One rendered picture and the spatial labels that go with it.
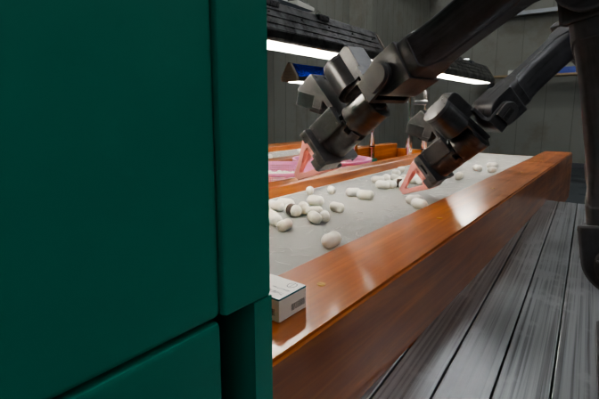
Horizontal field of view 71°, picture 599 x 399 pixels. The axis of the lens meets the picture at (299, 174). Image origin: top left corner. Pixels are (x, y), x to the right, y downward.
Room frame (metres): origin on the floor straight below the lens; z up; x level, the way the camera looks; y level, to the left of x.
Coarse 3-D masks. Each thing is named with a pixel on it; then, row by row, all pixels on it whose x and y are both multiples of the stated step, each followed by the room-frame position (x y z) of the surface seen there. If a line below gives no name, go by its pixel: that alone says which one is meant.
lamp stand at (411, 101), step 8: (424, 96) 1.71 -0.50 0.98; (408, 104) 1.59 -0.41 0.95; (416, 104) 1.63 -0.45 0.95; (424, 104) 1.69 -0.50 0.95; (408, 112) 1.59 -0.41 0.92; (408, 120) 1.59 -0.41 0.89; (408, 136) 1.59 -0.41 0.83; (408, 144) 1.58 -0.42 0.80; (424, 144) 1.70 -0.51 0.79; (408, 152) 1.58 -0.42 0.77
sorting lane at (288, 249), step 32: (480, 160) 1.57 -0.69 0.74; (512, 160) 1.57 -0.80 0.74; (320, 192) 0.95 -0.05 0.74; (384, 192) 0.95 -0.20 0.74; (416, 192) 0.95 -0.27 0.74; (448, 192) 0.95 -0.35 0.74; (320, 224) 0.67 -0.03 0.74; (352, 224) 0.67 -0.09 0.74; (384, 224) 0.67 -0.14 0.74; (288, 256) 0.52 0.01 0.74
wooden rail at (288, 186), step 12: (408, 156) 1.49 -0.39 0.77; (348, 168) 1.17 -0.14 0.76; (360, 168) 1.17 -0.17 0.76; (372, 168) 1.22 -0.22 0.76; (384, 168) 1.29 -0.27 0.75; (288, 180) 0.97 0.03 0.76; (300, 180) 0.97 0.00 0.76; (312, 180) 0.99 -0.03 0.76; (324, 180) 1.03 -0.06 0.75; (336, 180) 1.07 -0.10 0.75; (276, 192) 0.89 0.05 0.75; (288, 192) 0.92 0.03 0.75
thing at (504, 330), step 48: (528, 240) 0.81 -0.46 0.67; (576, 240) 0.81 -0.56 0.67; (480, 288) 0.58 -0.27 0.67; (528, 288) 0.58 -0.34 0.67; (576, 288) 0.58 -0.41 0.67; (432, 336) 0.45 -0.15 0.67; (480, 336) 0.45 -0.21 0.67; (528, 336) 0.45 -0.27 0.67; (576, 336) 0.45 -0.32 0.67; (384, 384) 0.36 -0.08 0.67; (432, 384) 0.36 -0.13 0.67; (480, 384) 0.36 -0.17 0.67; (528, 384) 0.36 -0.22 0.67; (576, 384) 0.36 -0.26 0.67
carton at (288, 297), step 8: (272, 280) 0.34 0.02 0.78; (280, 280) 0.34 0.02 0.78; (288, 280) 0.34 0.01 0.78; (272, 288) 0.32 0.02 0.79; (280, 288) 0.32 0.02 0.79; (288, 288) 0.32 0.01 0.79; (296, 288) 0.32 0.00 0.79; (304, 288) 0.33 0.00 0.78; (272, 296) 0.31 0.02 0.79; (280, 296) 0.31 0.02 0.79; (288, 296) 0.31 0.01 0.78; (296, 296) 0.32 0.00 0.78; (304, 296) 0.33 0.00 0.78; (272, 304) 0.31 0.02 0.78; (280, 304) 0.30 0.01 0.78; (288, 304) 0.31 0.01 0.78; (296, 304) 0.32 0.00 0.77; (304, 304) 0.33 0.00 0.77; (272, 312) 0.31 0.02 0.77; (280, 312) 0.30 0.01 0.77; (288, 312) 0.31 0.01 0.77; (296, 312) 0.32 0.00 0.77; (272, 320) 0.31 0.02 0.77; (280, 320) 0.30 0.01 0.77
